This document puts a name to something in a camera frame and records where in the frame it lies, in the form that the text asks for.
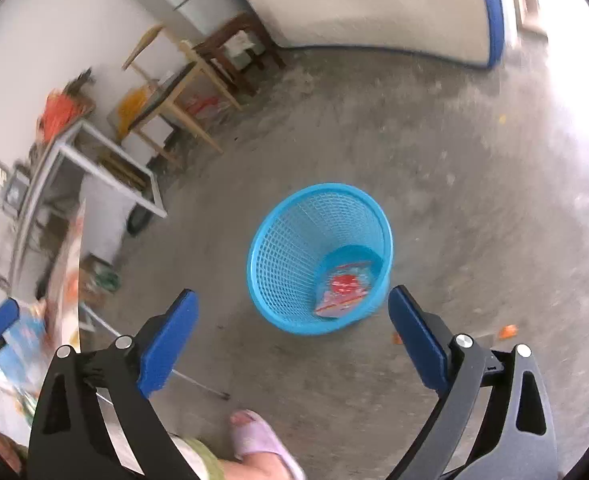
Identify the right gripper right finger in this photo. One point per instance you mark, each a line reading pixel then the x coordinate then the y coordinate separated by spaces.
pixel 516 438

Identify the white metal shelf table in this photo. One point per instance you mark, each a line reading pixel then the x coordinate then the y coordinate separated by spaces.
pixel 57 179

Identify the light wooden chair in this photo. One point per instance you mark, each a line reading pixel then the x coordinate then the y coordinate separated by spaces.
pixel 163 99

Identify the white mattress blue edge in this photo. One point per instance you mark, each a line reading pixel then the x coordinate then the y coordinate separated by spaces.
pixel 471 32

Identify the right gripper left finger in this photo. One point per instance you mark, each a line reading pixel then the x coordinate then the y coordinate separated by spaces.
pixel 69 438

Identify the orange plastic bag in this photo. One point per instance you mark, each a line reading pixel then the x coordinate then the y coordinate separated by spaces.
pixel 60 109

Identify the purple slipper foot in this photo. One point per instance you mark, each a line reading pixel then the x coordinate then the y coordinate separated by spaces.
pixel 259 453

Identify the orange peel scrap on floor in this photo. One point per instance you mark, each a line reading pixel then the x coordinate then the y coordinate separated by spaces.
pixel 508 332

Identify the dark wooden stool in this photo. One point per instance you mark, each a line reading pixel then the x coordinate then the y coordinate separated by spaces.
pixel 234 47

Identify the blue white toothpaste box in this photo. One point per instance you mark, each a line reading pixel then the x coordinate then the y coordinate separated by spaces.
pixel 22 370

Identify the red blue wrapper in basket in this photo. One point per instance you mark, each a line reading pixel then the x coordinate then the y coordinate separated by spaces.
pixel 343 289

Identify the blue plastic mesh basket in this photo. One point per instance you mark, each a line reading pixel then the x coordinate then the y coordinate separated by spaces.
pixel 305 238

